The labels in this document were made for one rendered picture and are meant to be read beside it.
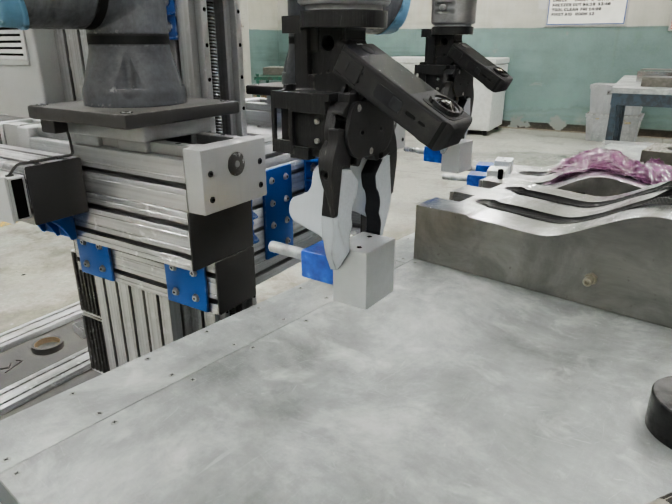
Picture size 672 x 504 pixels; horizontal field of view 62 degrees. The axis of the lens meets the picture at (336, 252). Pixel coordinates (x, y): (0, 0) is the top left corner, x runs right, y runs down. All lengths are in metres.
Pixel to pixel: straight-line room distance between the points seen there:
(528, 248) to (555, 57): 7.41
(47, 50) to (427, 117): 0.99
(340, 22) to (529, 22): 7.81
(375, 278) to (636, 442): 0.27
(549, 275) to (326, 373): 0.36
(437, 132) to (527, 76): 7.83
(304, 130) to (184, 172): 0.34
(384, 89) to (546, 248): 0.43
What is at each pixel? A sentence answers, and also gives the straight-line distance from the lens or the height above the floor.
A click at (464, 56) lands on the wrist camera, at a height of 1.10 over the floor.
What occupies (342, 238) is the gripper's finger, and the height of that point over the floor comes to 0.97.
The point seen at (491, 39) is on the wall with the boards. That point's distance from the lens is 8.34.
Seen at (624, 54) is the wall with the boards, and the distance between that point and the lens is 8.11.
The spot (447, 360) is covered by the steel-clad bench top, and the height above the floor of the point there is 0.80.
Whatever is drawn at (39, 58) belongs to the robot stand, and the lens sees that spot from 1.30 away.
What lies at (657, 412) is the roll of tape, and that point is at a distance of 0.58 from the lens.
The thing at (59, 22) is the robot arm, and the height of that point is 1.15.
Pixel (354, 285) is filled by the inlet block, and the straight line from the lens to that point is 0.50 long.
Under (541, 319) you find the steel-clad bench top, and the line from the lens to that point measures 0.75.
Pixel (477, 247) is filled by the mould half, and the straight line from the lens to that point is 0.84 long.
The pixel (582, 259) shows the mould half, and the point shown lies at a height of 0.86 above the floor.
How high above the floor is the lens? 1.13
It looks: 21 degrees down
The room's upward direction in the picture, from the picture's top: straight up
